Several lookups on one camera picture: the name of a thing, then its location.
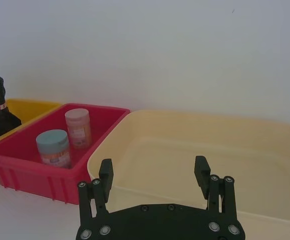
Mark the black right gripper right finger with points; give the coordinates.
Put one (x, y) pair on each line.
(228, 197)

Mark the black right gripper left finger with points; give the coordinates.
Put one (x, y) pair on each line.
(87, 200)

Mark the red plastic bin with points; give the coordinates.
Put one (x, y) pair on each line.
(35, 182)

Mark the jar with blue lid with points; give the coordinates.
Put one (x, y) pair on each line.
(52, 142)

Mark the cream plastic bin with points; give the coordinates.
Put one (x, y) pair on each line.
(185, 140)

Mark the jar with pink lid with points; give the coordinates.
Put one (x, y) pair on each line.
(77, 127)

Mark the yellow plastic bin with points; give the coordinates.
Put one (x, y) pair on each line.
(30, 110)

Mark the pink tag band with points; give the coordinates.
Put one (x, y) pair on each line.
(1, 107)

